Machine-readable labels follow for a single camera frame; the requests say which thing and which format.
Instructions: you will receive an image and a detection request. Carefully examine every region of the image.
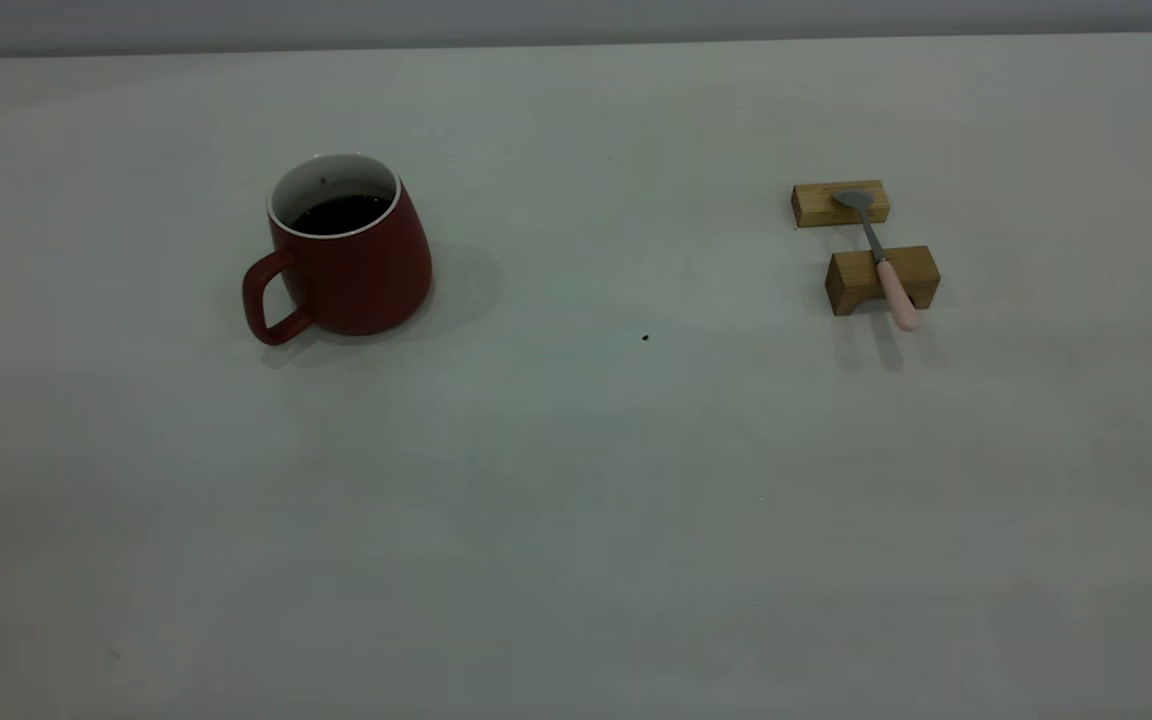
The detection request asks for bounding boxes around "red ceramic cup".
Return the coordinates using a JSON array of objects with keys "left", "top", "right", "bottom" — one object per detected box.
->
[{"left": 242, "top": 153, "right": 434, "bottom": 347}]

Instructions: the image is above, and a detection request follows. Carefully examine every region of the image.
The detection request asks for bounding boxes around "arched wooden block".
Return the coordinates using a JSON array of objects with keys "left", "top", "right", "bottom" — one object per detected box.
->
[{"left": 825, "top": 245, "right": 941, "bottom": 317}]

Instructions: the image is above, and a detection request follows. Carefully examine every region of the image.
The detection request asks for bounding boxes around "flat rectangular wooden block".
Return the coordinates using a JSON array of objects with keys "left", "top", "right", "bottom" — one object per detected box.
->
[{"left": 791, "top": 180, "right": 890, "bottom": 229}]

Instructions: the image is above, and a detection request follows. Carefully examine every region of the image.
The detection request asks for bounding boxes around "pink handled metal spoon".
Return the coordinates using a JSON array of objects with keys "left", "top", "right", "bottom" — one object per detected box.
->
[{"left": 832, "top": 189, "right": 923, "bottom": 333}]

